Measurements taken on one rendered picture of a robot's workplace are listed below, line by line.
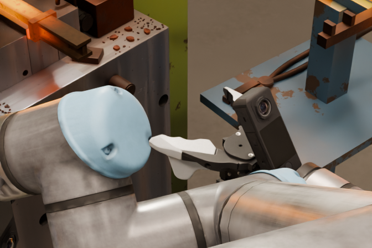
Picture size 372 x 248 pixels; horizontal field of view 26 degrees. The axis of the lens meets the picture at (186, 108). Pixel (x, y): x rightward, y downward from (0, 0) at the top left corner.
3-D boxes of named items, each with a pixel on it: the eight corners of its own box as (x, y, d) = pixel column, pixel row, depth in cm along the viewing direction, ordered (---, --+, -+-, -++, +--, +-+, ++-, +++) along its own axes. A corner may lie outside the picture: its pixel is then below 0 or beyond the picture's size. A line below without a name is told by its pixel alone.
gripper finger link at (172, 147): (144, 182, 104) (216, 189, 103) (143, 148, 100) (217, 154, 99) (148, 166, 106) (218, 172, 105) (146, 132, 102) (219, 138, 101)
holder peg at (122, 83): (136, 94, 133) (135, 81, 131) (124, 102, 131) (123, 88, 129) (119, 84, 135) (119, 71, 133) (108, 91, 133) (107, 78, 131)
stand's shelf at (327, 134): (449, 96, 161) (451, 88, 160) (308, 184, 142) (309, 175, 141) (338, 32, 180) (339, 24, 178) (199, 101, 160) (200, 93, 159)
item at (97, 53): (71, 61, 130) (71, 55, 129) (77, 50, 132) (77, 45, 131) (98, 65, 129) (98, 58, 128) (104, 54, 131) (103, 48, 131)
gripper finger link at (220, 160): (180, 168, 99) (251, 174, 98) (180, 159, 98) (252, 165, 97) (185, 143, 103) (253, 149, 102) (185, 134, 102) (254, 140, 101)
